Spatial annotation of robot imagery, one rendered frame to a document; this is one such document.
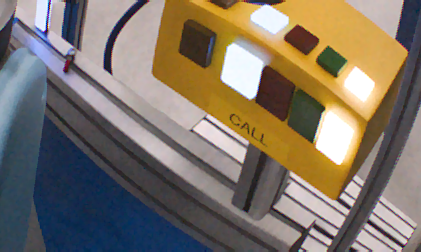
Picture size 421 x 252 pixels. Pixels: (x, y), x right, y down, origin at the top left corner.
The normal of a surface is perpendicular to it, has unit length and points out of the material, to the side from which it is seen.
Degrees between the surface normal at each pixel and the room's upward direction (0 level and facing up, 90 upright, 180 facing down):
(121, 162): 90
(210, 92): 90
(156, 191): 90
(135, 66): 0
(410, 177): 0
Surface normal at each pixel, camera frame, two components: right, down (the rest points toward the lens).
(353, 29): 0.13, -0.62
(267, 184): -0.61, 0.56
